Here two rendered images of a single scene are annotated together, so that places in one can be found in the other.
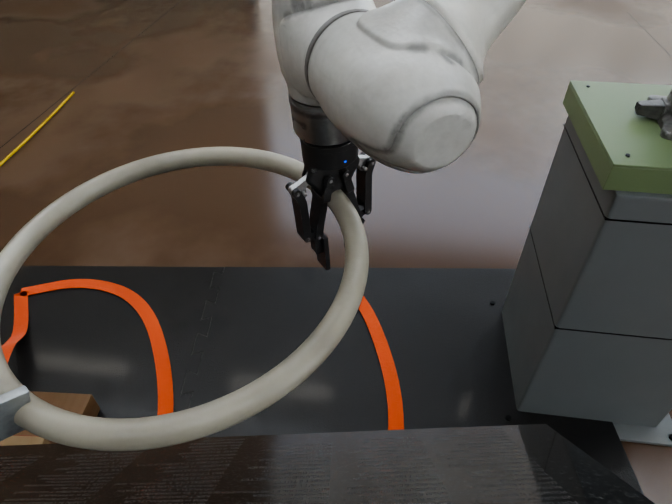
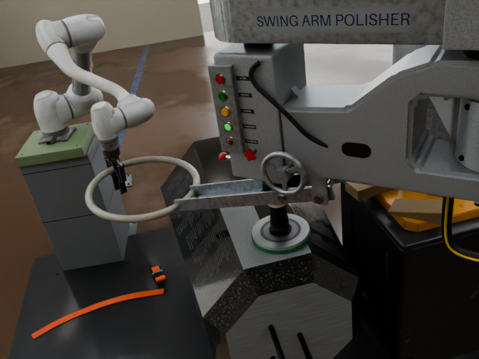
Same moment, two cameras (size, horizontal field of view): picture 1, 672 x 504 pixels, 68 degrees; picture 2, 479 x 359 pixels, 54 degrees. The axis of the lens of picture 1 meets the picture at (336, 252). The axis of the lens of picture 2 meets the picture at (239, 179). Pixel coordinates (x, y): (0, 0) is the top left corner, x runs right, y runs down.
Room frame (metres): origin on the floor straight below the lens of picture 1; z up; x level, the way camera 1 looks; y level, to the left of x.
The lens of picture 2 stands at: (0.32, 2.03, 1.91)
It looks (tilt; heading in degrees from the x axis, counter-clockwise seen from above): 30 degrees down; 262
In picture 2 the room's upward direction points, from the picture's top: 9 degrees counter-clockwise
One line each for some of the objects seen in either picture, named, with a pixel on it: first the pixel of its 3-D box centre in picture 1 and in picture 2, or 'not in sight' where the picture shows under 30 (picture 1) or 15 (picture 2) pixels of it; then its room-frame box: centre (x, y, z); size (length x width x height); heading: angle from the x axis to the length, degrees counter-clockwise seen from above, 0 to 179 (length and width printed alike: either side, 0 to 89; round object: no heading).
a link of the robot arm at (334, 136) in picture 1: (327, 111); (109, 142); (0.58, 0.01, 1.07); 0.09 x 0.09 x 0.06
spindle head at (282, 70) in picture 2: not in sight; (289, 114); (-0.07, 0.70, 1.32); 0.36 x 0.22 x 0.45; 137
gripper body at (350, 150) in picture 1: (330, 160); (112, 156); (0.58, 0.01, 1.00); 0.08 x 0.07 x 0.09; 122
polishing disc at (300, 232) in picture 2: not in sight; (280, 231); (-0.01, 0.64, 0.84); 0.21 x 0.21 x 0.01
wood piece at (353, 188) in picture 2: not in sight; (371, 184); (-0.48, 0.43, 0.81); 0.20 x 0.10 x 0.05; 7
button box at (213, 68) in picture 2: not in sight; (227, 110); (0.12, 0.68, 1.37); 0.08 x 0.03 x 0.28; 137
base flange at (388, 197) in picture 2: not in sight; (432, 184); (-0.73, 0.49, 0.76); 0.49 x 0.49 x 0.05; 89
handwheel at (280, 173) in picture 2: not in sight; (288, 168); (-0.01, 0.81, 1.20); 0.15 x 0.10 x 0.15; 137
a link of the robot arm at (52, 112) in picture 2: not in sight; (50, 110); (0.94, -0.77, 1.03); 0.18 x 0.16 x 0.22; 24
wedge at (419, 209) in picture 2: not in sight; (417, 206); (-0.55, 0.66, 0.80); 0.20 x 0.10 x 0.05; 135
